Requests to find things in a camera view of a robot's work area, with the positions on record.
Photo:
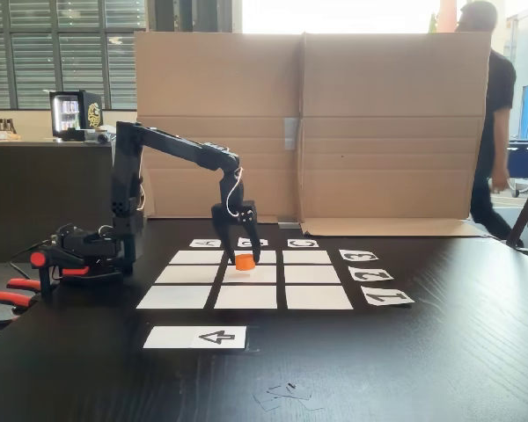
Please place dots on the round orange token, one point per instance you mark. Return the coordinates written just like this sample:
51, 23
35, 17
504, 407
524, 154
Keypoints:
245, 262

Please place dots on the white nine-square grid sheet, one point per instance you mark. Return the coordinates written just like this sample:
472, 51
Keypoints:
251, 296

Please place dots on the walking person's hand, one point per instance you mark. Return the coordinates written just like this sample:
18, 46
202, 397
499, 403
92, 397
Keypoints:
500, 182

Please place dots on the paper sheet letter A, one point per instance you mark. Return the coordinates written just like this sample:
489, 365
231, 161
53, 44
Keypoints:
200, 243

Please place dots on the grey tape strip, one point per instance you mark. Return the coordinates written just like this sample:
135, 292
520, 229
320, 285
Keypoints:
289, 224
291, 134

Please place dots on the paper sheet letter C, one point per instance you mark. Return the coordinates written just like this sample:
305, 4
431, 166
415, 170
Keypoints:
303, 243

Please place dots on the white arrow paper sheet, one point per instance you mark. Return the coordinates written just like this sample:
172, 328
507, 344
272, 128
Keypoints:
220, 337

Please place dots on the paper sheet number 3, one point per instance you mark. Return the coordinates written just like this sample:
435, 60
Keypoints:
358, 255

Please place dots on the paper sheet number 2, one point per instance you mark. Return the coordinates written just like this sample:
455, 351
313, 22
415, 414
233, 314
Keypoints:
371, 274

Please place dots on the paper sheet number 1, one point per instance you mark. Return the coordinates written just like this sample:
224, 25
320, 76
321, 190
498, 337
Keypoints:
387, 297

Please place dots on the clear tape scraps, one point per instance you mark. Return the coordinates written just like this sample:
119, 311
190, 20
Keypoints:
286, 395

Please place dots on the large brown cardboard box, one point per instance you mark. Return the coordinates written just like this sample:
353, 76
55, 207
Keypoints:
378, 132

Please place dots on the black mini fridge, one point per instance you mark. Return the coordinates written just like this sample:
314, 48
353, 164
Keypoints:
90, 114

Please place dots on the orange black table clamp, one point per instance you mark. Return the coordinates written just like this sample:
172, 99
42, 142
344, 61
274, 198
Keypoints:
48, 268
13, 299

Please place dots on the dark wooden counter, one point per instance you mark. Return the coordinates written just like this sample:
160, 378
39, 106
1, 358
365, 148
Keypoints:
26, 198

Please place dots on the brown bottle pack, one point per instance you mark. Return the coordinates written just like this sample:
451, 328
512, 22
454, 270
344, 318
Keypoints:
6, 125

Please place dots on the dark wooden stand leg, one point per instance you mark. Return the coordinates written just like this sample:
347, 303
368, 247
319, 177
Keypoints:
525, 211

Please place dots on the walking person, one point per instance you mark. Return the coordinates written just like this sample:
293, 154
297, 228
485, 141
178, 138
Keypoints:
499, 88

